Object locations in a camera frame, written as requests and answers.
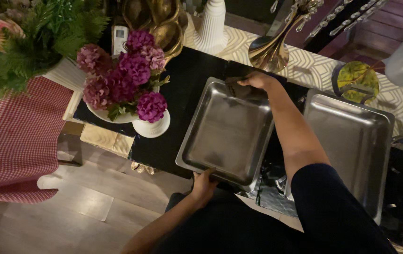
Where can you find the large steel chafing pan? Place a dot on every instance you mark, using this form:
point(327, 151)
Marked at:
point(353, 148)

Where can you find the gold decorative bowl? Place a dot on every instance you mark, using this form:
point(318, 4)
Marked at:
point(159, 24)

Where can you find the gold paper sheet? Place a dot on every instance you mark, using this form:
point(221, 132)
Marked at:
point(108, 139)

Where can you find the person's dark clothing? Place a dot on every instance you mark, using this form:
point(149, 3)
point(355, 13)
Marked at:
point(293, 225)

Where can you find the red checked cloth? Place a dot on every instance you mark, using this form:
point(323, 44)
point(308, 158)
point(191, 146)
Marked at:
point(14, 141)

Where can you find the green leaf pattern plate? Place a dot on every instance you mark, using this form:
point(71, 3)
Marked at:
point(357, 81)

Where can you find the shiny steel chafing frame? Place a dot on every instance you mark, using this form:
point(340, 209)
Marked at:
point(274, 190)

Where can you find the green foliage pink flower arrangement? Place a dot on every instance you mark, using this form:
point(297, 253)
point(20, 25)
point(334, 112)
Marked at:
point(25, 38)

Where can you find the square steel serving tray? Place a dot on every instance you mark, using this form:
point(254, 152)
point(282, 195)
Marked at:
point(228, 136)

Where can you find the purple hydrangea flower bunch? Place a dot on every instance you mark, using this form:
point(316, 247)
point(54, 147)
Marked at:
point(123, 76)

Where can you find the person's right fingers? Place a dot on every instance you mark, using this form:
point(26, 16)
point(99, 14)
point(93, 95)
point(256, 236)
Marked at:
point(245, 82)

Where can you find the white gold patterned table runner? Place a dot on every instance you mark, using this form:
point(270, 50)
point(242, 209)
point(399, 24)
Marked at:
point(311, 70)

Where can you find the person's right hand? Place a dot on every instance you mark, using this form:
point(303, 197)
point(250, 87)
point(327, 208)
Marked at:
point(259, 80)

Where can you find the white remote control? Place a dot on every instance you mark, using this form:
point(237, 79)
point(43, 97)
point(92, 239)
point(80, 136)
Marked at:
point(119, 38)

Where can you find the white ribbed vase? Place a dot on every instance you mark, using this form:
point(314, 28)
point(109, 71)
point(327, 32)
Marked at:
point(211, 30)

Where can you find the white pedestal flower bowl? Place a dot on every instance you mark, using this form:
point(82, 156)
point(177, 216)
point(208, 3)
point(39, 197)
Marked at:
point(150, 128)

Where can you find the person's left hand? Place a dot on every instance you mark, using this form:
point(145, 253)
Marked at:
point(201, 187)

